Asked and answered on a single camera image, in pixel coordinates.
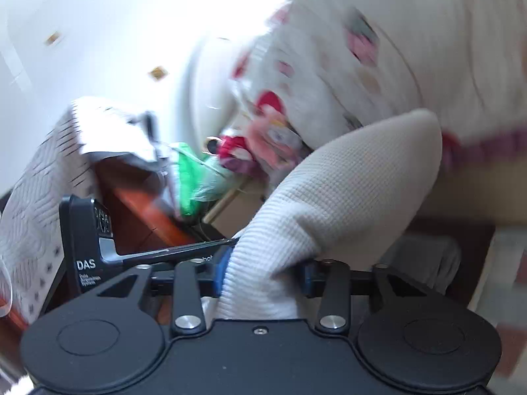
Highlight cream white garment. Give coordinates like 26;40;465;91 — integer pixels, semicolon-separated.
215;110;442;320

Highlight red-brown wooden drawer cabinet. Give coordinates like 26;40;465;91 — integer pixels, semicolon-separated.
40;158;199;313

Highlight beige nightstand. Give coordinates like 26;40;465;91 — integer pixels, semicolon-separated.
202;178;266;237

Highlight patterned cabinet cover cloth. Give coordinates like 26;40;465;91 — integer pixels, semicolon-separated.
1;97;155;324

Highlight green plastic bag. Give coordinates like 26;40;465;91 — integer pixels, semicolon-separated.
168;143;235;221

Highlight grey folded towel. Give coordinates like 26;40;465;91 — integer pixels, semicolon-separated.
379;234;462;294

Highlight pink plush toy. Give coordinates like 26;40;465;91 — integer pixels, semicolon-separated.
204;90;310;176

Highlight checkered floor rug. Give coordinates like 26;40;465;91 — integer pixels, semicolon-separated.
469;226;526;387

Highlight beige bed base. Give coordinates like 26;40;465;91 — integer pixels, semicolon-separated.
418;156;526;225

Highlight cartoon quilt with purple ruffle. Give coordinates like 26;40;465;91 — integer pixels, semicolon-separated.
190;0;526;168

